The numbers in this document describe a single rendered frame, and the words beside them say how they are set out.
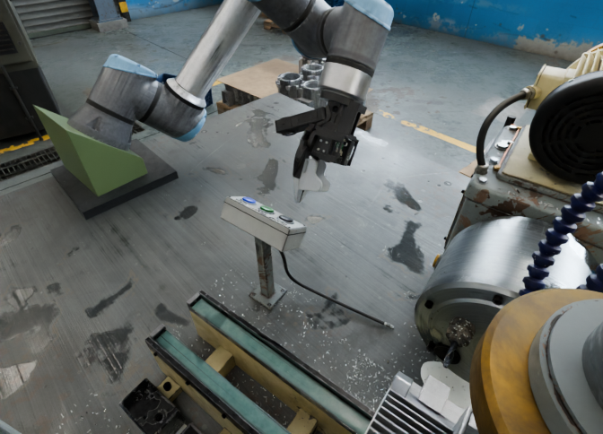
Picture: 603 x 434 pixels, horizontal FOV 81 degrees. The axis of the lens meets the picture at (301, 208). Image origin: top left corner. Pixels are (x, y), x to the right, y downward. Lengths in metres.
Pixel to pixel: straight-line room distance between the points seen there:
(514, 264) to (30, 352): 0.97
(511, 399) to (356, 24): 0.56
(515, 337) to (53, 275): 1.07
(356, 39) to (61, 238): 0.99
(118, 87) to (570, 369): 1.24
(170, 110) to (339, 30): 0.78
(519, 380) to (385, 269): 0.76
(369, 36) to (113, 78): 0.86
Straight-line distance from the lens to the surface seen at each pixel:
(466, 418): 0.46
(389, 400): 0.50
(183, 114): 1.32
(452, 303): 0.60
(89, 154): 1.26
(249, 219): 0.73
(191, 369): 0.73
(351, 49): 0.65
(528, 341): 0.29
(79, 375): 0.95
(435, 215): 1.20
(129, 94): 1.29
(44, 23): 7.12
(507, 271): 0.58
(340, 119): 0.66
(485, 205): 0.75
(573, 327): 0.28
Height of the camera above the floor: 1.55
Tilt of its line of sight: 41 degrees down
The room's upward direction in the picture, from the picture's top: straight up
